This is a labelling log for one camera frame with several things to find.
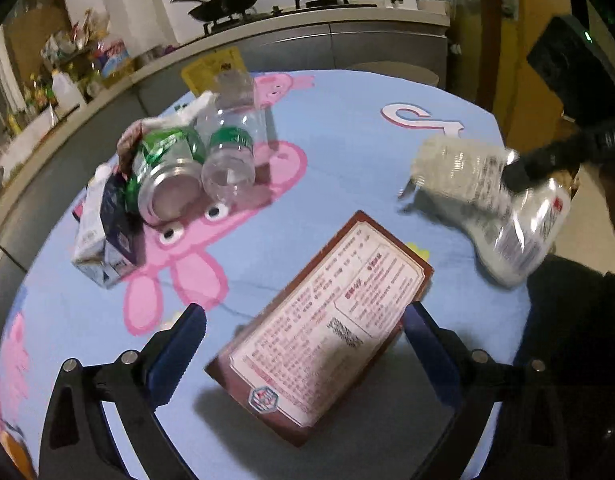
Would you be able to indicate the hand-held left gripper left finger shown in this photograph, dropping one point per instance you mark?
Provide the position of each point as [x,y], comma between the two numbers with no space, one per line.
[180,355]

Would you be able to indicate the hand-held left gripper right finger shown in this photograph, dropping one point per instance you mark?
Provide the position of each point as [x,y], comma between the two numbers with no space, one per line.
[427,340]

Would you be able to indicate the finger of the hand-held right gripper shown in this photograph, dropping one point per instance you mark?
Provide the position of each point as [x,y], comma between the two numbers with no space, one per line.
[542,162]

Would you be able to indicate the brown printed carton box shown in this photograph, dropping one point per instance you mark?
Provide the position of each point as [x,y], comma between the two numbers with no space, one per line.
[327,320]

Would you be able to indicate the dark blue milk carton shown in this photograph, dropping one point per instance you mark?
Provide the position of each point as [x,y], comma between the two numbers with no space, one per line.
[109,230]

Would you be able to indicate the person's dark clothing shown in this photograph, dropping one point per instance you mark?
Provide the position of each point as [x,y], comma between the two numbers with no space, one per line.
[582,340]

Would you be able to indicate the green aluminium can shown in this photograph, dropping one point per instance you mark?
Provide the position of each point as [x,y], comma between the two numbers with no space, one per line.
[170,190]

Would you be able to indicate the round beige stool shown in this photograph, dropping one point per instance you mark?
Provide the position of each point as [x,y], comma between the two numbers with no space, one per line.
[392,70]

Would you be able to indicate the clear bottle with green label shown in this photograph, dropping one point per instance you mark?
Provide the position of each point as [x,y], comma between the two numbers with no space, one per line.
[227,170]

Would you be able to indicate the blue cartoon pig tablecloth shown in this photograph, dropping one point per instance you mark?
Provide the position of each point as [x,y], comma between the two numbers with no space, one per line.
[337,170]

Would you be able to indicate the grey kitchen counter cabinet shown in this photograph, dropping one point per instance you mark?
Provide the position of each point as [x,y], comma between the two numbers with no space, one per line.
[297,45]

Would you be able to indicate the white plastic jug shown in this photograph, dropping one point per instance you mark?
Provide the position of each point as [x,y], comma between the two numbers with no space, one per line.
[66,90]

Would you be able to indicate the yellow paper packet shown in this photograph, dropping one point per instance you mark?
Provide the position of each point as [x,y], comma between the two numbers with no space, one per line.
[207,67]

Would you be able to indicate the gas stove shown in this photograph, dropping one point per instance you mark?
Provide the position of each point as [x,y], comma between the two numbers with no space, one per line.
[282,10]

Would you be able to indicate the pile of snack packets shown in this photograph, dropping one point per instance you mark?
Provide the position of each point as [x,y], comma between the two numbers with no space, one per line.
[72,40]

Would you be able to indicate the black open wok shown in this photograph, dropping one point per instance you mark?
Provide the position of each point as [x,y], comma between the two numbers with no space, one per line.
[222,5]

